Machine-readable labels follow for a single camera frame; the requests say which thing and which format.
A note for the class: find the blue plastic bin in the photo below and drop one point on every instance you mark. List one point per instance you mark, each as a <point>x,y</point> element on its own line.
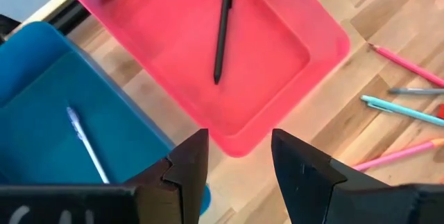
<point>41,130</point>

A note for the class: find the black pen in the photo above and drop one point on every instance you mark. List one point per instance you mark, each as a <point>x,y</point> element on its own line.
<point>223,26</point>

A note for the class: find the pink plastic bin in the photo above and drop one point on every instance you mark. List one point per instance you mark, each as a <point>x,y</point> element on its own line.
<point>270,78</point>

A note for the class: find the pink pencil with orange eraser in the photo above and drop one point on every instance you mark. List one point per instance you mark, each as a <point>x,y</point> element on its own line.
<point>406,62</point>

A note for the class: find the pale grey-blue pen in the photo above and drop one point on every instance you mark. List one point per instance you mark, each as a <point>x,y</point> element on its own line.
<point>86,142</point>

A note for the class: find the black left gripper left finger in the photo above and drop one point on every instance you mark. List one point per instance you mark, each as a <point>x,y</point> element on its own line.
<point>187,182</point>

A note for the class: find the cyan pen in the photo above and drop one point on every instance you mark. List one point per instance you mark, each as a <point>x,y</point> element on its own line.
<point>402,109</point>

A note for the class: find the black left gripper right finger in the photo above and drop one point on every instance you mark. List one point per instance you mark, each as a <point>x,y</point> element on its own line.
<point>301,182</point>

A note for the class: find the pink pen with orange cap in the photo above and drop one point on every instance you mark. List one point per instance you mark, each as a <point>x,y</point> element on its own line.
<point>399,154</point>

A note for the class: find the black aluminium table frame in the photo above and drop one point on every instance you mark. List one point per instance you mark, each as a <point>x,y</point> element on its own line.
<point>69,16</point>

